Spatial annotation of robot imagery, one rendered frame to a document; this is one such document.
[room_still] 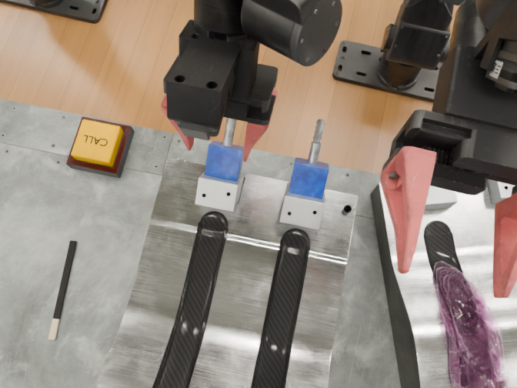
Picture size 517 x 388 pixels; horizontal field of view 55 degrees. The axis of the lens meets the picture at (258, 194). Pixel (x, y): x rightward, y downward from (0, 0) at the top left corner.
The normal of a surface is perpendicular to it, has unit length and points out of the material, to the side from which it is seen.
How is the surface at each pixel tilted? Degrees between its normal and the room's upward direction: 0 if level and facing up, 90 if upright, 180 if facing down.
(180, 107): 60
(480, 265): 22
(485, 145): 2
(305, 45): 75
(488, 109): 2
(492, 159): 2
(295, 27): 45
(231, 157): 33
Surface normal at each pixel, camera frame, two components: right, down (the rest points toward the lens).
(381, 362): 0.00, -0.28
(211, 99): -0.18, 0.68
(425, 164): -0.10, 0.11
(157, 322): 0.05, -0.51
